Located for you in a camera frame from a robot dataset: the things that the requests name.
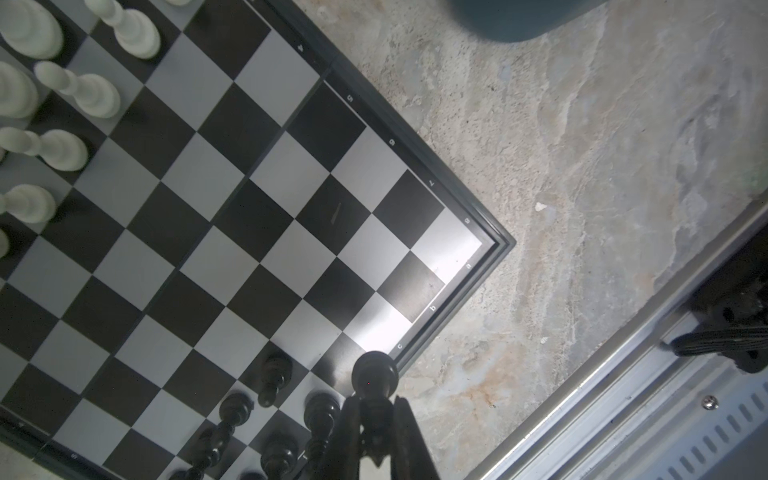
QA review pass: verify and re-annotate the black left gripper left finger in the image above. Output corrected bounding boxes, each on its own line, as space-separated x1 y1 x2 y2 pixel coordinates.
311 396 361 480

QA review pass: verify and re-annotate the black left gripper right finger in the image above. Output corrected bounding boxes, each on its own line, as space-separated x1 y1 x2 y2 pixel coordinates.
390 396 440 480

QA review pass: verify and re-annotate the black pawn on board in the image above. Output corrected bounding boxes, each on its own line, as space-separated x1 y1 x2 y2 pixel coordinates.
257 354 293 408

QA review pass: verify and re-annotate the black row piece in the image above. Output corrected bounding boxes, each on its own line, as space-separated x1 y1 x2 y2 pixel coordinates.
304 392 341 471
260 433 298 480

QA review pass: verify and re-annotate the black white chessboard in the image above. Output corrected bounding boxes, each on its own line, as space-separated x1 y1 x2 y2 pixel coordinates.
1 1 514 479

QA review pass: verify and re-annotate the white pawn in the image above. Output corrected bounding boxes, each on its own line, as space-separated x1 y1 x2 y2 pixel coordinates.
1 184 57 224
1 127 89 172
33 61 121 119
84 0 161 60

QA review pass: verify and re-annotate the teal plastic tub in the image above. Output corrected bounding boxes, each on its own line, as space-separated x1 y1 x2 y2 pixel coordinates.
448 0 606 43

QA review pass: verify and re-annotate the aluminium rail frame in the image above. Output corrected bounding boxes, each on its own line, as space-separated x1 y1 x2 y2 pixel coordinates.
472 195 767 479

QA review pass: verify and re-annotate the black cable bundle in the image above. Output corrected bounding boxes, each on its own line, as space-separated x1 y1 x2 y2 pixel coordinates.
659 326 768 359

